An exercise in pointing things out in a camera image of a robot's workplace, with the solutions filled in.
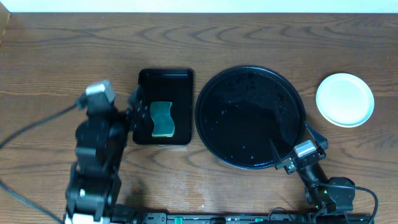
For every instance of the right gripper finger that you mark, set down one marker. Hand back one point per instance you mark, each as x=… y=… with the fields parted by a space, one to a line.
x=320 y=141
x=275 y=154

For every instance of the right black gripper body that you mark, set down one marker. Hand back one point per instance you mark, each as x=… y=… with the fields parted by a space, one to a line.
x=289 y=167

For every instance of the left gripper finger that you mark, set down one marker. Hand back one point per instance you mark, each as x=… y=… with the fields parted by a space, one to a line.
x=138 y=108
x=81 y=102

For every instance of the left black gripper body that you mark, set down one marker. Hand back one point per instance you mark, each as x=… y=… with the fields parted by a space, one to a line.
x=130 y=113

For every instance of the green scrubbing sponge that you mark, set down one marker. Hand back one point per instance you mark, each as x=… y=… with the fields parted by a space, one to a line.
x=164 y=126

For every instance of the mint plate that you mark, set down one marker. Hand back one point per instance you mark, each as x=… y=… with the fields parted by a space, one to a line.
x=345 y=100

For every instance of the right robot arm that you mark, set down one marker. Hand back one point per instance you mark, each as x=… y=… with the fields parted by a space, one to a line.
x=332 y=196

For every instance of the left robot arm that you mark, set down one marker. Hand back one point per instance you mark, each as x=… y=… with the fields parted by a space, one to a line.
x=94 y=183

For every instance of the black rectangular tray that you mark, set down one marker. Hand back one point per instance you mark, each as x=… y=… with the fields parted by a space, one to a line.
x=173 y=85

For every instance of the round black tray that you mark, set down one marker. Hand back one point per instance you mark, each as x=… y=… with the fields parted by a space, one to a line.
x=245 y=112

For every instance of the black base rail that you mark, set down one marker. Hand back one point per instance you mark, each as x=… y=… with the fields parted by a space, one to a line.
x=233 y=218

